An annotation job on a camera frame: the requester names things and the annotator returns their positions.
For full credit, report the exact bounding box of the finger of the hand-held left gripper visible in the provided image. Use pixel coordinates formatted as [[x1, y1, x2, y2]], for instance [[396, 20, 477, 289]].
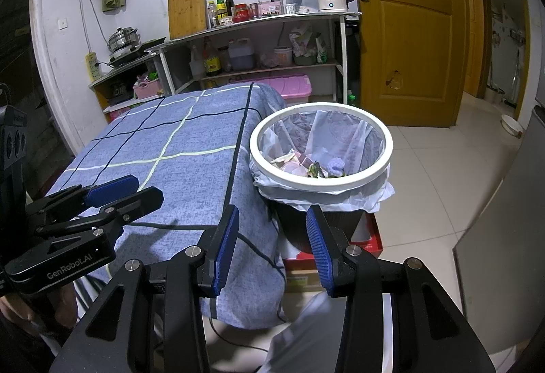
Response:
[[33, 186, 165, 240], [28, 175, 139, 215]]

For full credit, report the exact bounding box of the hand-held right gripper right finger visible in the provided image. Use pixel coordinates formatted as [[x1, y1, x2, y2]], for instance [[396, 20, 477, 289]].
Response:
[[306, 205, 497, 373]]

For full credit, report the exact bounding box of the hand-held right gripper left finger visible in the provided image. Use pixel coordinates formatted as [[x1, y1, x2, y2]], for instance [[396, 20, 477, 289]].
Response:
[[49, 204, 240, 373]]

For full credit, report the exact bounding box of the black bin with white rim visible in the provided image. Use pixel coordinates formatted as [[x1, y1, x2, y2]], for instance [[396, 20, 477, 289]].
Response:
[[249, 102, 393, 254]]

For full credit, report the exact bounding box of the clear plastic cup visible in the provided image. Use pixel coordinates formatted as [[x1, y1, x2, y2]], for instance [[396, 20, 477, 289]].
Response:
[[281, 161, 308, 177]]

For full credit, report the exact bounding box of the white foam fruit net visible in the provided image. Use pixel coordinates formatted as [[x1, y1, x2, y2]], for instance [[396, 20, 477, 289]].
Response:
[[326, 157, 347, 178]]

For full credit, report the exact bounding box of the person's left forearm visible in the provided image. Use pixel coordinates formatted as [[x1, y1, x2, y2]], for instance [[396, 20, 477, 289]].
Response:
[[0, 313, 64, 373]]

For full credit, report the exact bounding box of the person's left hand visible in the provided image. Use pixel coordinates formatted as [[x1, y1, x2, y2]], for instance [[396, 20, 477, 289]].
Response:
[[0, 283, 78, 332]]

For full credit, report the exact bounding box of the cardboard box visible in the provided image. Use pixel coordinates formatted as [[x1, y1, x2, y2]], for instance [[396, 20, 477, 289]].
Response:
[[284, 268, 326, 293]]

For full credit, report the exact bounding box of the red box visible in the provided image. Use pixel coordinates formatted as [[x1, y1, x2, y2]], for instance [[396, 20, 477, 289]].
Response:
[[283, 211, 384, 261]]

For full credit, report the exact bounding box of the blue checked blanket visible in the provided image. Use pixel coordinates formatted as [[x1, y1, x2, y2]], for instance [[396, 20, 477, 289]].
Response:
[[45, 82, 287, 329]]

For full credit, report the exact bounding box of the pale striped cloth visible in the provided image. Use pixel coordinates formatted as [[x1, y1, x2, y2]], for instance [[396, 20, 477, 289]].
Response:
[[260, 292, 394, 373]]

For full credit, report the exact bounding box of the pink plastic basket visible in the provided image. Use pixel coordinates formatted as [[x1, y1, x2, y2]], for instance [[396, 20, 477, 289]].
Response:
[[133, 77, 165, 100]]

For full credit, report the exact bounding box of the low wooden cabinet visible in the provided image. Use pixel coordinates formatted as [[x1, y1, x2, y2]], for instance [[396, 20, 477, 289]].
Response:
[[89, 53, 171, 122]]

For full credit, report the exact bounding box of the pale yellow power strip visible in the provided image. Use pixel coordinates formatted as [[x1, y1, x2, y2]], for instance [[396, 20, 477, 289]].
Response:
[[85, 52, 100, 81]]

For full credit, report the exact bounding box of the black induction cooker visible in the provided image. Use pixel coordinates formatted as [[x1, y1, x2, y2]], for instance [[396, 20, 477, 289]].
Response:
[[108, 38, 167, 65]]

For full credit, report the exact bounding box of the white plastic bottle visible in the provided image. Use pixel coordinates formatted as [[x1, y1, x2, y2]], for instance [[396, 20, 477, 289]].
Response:
[[188, 44, 205, 80]]

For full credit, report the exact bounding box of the steel pot with lid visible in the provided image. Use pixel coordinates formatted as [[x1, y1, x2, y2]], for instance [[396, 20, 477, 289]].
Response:
[[106, 27, 140, 53]]

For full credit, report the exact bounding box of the yellow label soy bottle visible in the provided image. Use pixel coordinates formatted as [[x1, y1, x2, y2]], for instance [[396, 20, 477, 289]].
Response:
[[203, 36, 222, 76]]

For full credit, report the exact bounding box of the pink lidded storage box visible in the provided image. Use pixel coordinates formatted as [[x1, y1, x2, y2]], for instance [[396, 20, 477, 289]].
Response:
[[230, 74, 312, 105]]

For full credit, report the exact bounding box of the dark liquid jug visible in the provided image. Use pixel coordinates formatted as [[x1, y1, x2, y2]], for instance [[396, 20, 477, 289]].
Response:
[[229, 38, 256, 71]]

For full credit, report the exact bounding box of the grey appliance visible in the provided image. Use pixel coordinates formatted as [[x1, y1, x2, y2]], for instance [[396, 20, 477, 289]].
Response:
[[452, 105, 545, 352]]

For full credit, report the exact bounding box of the wooden cutting board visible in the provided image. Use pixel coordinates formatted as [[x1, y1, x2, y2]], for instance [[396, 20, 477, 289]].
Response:
[[167, 0, 208, 40]]

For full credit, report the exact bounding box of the pink small bucket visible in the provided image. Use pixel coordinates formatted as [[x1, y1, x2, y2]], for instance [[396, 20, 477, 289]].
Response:
[[274, 46, 294, 67]]

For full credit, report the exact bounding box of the bundle of plastic bags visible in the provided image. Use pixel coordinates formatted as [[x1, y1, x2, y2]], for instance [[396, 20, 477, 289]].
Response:
[[290, 27, 322, 58]]

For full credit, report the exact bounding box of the white shelf unit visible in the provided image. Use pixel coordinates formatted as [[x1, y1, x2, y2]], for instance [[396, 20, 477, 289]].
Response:
[[159, 11, 362, 105]]

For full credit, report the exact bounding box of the yellow wooden door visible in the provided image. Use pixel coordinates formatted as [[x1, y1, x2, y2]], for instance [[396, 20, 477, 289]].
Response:
[[345, 0, 467, 129]]

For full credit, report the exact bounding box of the white floor bowl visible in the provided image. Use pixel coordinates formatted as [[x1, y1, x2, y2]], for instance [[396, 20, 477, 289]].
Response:
[[500, 114, 524, 138]]

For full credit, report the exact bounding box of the pink knife holder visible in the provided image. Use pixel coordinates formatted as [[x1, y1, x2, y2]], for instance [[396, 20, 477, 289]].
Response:
[[259, 0, 285, 17]]

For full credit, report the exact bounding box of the clear plastic container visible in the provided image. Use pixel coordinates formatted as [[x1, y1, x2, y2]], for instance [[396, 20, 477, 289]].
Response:
[[281, 0, 318, 15]]

